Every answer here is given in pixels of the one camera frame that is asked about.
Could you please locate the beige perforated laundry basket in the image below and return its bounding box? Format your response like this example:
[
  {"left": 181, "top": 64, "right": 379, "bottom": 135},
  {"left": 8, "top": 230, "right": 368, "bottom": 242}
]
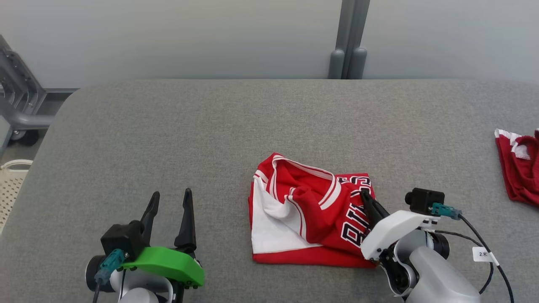
[{"left": 0, "top": 159, "right": 33, "bottom": 234}]

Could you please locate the red shorts white stripe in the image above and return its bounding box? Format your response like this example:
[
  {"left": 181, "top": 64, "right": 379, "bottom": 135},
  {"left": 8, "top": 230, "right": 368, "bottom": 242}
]
[{"left": 494, "top": 128, "right": 539, "bottom": 207}]

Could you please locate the grey wall post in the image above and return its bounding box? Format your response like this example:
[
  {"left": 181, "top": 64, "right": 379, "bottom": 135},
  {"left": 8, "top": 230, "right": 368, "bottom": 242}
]
[{"left": 328, "top": 0, "right": 371, "bottom": 80}]

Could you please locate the grey metal cart frame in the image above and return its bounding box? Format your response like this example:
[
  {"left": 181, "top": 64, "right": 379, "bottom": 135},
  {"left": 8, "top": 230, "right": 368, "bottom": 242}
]
[{"left": 0, "top": 35, "right": 78, "bottom": 147}]

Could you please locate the white cable label tag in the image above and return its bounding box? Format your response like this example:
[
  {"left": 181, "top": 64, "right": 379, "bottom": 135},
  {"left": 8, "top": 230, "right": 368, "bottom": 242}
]
[{"left": 472, "top": 247, "right": 499, "bottom": 266}]

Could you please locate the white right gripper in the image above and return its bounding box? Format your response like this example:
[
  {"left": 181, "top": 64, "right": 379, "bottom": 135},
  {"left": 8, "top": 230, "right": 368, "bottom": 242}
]
[{"left": 360, "top": 189, "right": 441, "bottom": 261}]

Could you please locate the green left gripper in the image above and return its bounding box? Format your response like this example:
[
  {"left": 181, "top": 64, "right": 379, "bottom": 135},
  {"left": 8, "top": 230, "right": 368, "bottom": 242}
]
[{"left": 122, "top": 188, "right": 205, "bottom": 289}]

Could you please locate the teal plug black right cable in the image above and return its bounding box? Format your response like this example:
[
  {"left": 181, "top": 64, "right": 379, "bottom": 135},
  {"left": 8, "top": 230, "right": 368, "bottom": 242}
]
[{"left": 430, "top": 202, "right": 515, "bottom": 303}]

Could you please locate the red basketball jersey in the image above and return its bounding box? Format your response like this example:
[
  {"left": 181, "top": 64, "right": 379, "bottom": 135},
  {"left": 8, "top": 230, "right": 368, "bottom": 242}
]
[{"left": 248, "top": 152, "right": 379, "bottom": 268}]

